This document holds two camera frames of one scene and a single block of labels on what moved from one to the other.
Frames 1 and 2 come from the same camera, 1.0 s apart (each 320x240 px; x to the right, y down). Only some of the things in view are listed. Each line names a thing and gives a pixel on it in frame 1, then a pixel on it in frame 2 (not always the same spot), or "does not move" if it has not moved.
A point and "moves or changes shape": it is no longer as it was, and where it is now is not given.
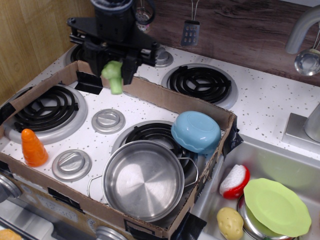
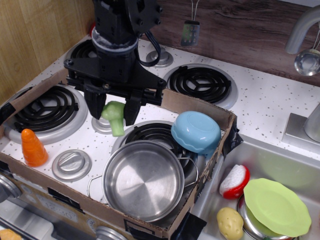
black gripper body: (113, 29) → (120, 72)
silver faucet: (300, 130) does not move
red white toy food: (234, 182) does not move
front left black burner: (56, 114) does not move
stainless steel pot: (142, 181) does not move
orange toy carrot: (34, 153) does not move
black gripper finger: (129, 65) → (132, 106)
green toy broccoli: (112, 70) moves or changes shape
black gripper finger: (96, 56) → (96, 101)
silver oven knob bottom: (106, 233) does not move
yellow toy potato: (231, 223) does not move
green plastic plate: (277, 207) does not move
